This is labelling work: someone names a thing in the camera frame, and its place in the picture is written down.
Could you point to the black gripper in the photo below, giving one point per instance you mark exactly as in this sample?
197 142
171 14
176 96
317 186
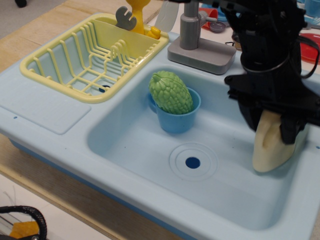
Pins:
269 34

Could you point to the cream toy detergent bottle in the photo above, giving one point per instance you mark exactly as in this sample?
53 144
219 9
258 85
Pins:
269 149

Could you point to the light blue toy sink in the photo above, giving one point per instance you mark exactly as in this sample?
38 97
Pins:
200 183

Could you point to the yellow plastic drying rack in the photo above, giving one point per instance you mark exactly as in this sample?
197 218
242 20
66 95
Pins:
93 60

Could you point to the red plastic plate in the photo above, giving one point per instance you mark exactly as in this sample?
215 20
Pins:
308 53

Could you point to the small steel pot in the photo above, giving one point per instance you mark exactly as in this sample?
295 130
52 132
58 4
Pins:
235 42

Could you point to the grey toy faucet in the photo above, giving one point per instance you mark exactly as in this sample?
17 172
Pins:
191 50

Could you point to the blue plastic cup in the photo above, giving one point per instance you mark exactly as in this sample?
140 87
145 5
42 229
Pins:
177 123

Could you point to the grey toy spatula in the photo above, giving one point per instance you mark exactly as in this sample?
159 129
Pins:
311 25

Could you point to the green toy bitter melon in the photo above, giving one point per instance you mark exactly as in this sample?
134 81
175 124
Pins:
170 93

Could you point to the grey toy spoon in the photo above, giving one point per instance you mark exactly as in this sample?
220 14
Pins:
218 27

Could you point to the blue cup at edge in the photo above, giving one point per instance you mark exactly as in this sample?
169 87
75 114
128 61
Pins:
312 8

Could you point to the red cup lying down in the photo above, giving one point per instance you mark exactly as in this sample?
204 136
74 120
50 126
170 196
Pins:
207 16

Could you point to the small yellow toy piece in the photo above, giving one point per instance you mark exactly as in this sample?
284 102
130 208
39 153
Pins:
154 33

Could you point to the yellow toy utensil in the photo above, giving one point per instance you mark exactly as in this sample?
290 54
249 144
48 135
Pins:
137 12

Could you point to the grey toy fork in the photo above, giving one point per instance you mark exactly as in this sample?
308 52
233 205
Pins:
125 19

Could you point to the yellow tape piece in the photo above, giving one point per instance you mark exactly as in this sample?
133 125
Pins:
24 229

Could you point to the black caster wheel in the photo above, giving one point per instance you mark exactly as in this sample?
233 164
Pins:
21 3

